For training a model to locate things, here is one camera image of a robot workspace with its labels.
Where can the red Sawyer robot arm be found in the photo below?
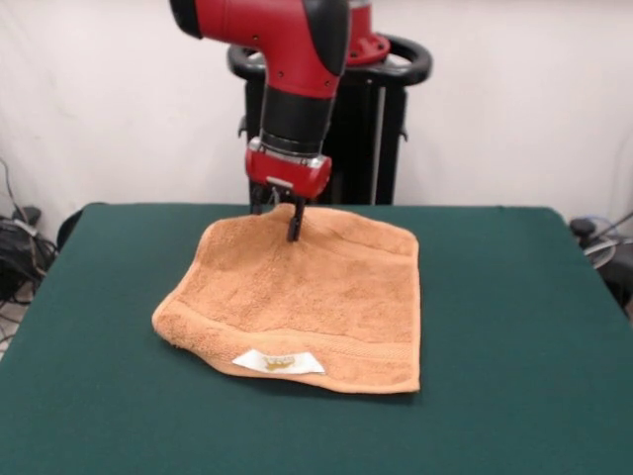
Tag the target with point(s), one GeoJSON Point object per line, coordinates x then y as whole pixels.
{"type": "Point", "coordinates": [292, 59]}

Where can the orange terry towel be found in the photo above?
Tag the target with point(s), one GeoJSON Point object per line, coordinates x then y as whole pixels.
{"type": "Point", "coordinates": [306, 297]}

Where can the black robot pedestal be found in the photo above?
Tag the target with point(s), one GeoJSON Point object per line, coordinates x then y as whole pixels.
{"type": "Point", "coordinates": [356, 148]}

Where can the grey round pedestal foot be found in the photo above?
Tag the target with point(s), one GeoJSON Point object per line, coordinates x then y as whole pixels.
{"type": "Point", "coordinates": [601, 252]}

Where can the dark green table cloth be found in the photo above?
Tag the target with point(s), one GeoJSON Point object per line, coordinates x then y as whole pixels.
{"type": "Point", "coordinates": [494, 346]}

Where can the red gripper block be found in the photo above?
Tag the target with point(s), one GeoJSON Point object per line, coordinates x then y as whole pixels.
{"type": "Point", "coordinates": [292, 178]}

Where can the black floor equipment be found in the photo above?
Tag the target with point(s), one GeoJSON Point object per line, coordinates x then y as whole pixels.
{"type": "Point", "coordinates": [620, 282]}

